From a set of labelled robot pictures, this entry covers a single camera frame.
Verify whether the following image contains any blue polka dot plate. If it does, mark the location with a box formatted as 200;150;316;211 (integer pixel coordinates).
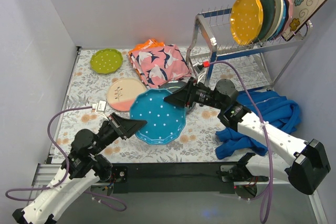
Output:
130;89;186;145

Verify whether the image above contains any cream and pink plate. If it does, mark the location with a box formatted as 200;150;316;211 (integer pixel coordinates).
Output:
107;78;147;112

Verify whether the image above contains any green polka dot plate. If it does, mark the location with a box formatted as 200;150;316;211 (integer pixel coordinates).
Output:
90;48;123;74

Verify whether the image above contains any yellow polka dot plate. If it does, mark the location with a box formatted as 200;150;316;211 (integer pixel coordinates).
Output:
230;0;264;46

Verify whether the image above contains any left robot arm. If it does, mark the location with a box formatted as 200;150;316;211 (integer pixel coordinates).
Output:
12;113;147;223

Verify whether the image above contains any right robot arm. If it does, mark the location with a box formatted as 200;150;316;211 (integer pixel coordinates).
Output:
164;78;331;195

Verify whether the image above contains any steel dish rack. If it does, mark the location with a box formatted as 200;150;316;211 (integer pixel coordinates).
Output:
186;8;313;90

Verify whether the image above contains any dark teal plate in rack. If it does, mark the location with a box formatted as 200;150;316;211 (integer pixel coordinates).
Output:
254;0;275;42

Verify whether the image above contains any light blue plate in rack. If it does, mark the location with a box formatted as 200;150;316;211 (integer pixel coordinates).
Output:
272;1;287;39

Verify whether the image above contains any pink plate in rack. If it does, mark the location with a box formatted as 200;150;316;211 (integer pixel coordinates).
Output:
279;0;293;35

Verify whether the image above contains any cream rimmed plate in rack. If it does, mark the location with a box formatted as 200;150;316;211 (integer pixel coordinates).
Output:
266;0;284;40

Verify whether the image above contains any dark teal plate on table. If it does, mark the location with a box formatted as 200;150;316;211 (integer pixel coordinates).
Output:
159;80;196;114

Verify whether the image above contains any floral table mat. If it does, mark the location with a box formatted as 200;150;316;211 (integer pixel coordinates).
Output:
51;50;267;164

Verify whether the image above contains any pink bird print cloth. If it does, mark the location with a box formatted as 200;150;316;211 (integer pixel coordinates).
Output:
130;45;191;89

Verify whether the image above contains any orange cloth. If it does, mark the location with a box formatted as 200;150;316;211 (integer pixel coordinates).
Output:
128;39;165;57

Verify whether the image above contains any blue cloth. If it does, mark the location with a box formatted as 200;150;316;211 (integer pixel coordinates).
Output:
215;91;301;159

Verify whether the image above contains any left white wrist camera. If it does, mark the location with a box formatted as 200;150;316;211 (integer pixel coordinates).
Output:
92;100;108;120

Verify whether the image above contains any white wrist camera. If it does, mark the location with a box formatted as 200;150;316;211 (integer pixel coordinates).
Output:
92;100;108;120
192;61;210;83

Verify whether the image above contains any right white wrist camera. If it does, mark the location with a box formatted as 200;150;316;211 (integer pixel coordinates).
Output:
192;61;210;83

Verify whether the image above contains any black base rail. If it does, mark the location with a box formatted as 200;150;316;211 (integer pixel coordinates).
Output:
91;162;251;196

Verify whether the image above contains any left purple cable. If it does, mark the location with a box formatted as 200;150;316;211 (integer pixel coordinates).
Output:
5;105;128;212

